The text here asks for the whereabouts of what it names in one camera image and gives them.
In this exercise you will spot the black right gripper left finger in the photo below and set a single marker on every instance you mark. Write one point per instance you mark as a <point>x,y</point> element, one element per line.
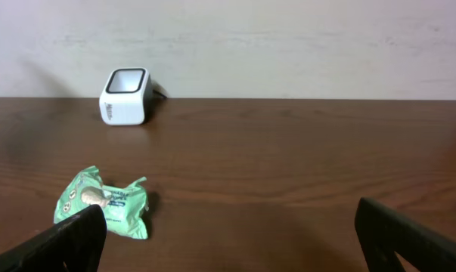
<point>74,244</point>

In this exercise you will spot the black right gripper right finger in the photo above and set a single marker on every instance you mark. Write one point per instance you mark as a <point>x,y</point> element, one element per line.
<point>385,235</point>

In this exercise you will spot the mint green wipes pack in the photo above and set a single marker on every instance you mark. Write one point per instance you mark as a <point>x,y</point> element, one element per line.
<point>122,207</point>

